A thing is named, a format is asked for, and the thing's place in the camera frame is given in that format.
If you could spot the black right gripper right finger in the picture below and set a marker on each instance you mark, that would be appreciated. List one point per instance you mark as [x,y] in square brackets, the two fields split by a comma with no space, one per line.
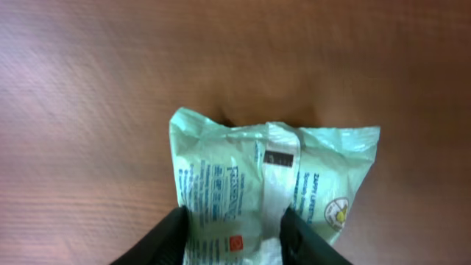
[300,245]

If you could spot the teal tissue packet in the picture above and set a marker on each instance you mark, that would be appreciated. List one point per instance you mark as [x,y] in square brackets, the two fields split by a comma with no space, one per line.
[237,182]

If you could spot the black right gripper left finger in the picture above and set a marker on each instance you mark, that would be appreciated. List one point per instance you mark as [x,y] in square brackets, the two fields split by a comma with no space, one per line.
[164,244]

